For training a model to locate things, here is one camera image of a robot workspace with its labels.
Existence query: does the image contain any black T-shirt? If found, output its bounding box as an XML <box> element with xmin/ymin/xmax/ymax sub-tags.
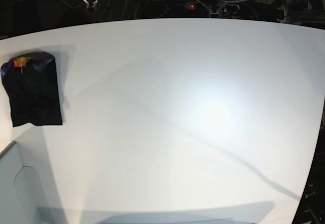
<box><xmin>1</xmin><ymin>52</ymin><xmax>63</xmax><ymax>127</ymax></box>

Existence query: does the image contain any black power strip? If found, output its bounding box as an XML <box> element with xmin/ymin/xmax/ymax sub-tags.
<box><xmin>184</xmin><ymin>1</ymin><xmax>240</xmax><ymax>15</ymax></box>

